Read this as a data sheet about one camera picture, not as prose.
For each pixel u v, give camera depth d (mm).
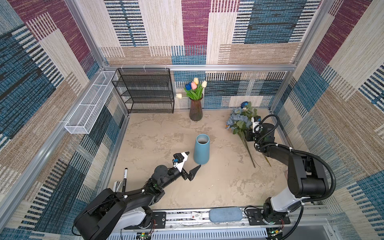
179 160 641
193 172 692
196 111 1066
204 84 939
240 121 969
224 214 728
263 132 758
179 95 967
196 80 937
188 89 940
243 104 1193
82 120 710
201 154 838
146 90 1087
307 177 462
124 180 852
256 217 731
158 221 732
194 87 923
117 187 827
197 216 741
